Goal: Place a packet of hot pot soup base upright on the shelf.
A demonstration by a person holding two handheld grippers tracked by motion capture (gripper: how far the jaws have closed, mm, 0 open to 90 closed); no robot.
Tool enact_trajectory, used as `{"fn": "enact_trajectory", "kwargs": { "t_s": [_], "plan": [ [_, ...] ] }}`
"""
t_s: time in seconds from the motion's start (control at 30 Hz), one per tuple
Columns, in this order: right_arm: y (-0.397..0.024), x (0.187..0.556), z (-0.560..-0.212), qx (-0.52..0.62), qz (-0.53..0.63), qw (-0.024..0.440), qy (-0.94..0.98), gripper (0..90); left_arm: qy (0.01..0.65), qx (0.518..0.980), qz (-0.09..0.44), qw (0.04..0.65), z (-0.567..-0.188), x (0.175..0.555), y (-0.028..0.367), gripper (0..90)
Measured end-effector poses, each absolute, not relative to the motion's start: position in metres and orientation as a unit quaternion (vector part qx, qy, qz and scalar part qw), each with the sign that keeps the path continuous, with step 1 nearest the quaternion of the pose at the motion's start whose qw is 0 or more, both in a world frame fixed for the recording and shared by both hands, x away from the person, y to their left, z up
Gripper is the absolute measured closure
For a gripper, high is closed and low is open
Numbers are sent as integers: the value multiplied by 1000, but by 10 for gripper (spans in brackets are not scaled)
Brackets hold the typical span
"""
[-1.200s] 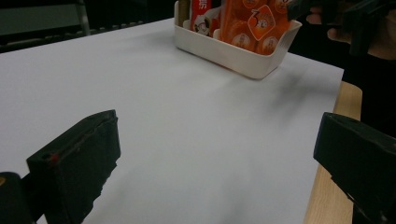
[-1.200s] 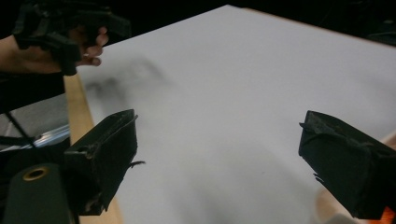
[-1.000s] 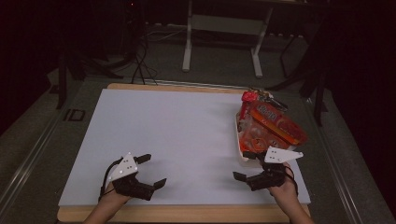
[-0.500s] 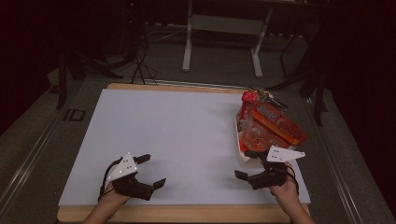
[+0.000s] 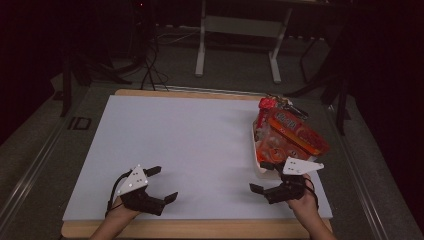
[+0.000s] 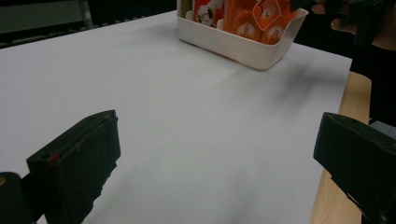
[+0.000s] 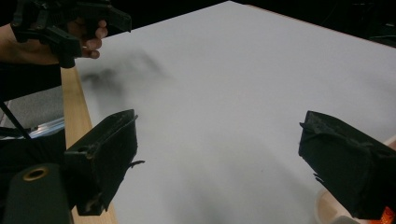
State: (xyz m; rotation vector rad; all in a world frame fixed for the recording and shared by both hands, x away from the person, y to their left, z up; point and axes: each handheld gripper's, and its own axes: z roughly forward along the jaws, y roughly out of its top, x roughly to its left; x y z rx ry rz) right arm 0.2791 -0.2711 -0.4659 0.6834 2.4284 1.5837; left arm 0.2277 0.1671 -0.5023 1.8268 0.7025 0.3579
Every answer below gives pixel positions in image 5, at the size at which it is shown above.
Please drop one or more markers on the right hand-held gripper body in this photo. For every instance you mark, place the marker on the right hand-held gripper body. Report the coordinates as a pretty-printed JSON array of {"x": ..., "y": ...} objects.
[{"x": 288, "y": 190}]

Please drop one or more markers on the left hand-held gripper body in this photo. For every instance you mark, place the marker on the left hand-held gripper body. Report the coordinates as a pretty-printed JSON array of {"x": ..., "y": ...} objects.
[{"x": 140, "y": 196}]

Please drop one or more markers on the white compartment tray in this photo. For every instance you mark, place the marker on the white compartment tray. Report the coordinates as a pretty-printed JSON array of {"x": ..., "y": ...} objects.
[{"x": 263, "y": 172}]

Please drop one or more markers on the orange snack packet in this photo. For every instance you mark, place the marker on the orange snack packet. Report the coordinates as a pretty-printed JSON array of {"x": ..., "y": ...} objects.
[{"x": 293, "y": 133}]

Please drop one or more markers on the red and black food packet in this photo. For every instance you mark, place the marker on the red and black food packet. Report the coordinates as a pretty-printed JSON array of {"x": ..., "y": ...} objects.
[{"x": 266, "y": 103}]

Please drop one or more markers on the person's right hand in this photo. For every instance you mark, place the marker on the person's right hand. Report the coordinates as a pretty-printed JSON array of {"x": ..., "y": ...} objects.
[{"x": 308, "y": 203}]

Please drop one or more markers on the person's left hand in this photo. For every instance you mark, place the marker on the person's left hand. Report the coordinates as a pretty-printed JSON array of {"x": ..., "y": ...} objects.
[{"x": 116, "y": 211}]

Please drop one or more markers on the black metal stand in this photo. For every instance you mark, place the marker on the black metal stand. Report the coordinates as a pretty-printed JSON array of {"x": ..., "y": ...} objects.
[{"x": 341, "y": 100}]

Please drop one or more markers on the black rectangular floor bracket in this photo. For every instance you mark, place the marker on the black rectangular floor bracket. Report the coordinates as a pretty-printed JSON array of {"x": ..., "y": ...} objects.
[{"x": 70, "y": 123}]

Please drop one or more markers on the white metal desk frame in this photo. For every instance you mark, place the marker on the white metal desk frame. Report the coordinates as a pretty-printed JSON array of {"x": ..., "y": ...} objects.
[{"x": 240, "y": 26}]

